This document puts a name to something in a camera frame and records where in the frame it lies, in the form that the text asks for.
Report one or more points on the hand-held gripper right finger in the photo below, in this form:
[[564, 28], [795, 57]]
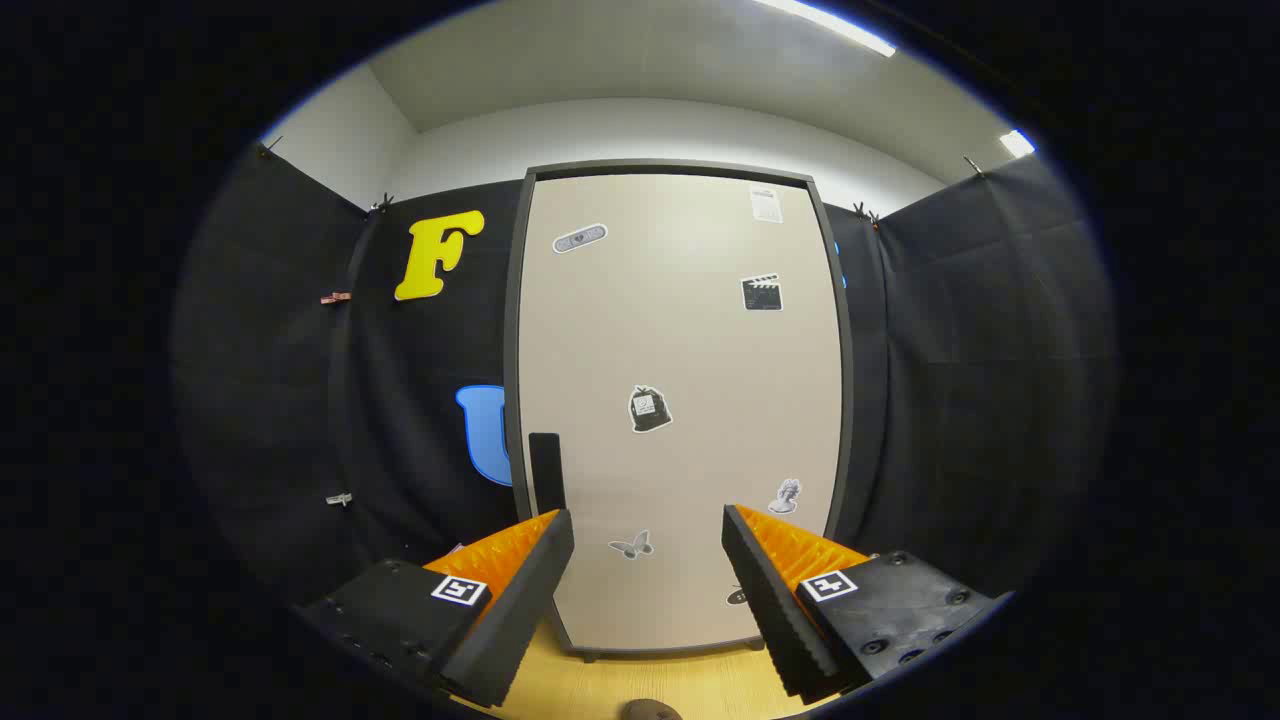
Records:
[[775, 620]]

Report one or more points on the red clip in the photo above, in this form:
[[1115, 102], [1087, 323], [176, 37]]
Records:
[[335, 297]]

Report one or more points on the black backdrop cloth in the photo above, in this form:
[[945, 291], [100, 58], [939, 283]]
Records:
[[280, 400]]

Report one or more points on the small ceiling light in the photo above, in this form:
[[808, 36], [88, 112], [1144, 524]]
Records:
[[1016, 143]]

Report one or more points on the long ceiling light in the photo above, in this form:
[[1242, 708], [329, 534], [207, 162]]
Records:
[[830, 25]]

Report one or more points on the grey shoe cabinet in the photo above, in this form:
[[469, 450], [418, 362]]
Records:
[[670, 167]]

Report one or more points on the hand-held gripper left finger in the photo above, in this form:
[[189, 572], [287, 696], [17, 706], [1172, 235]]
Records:
[[520, 620]]

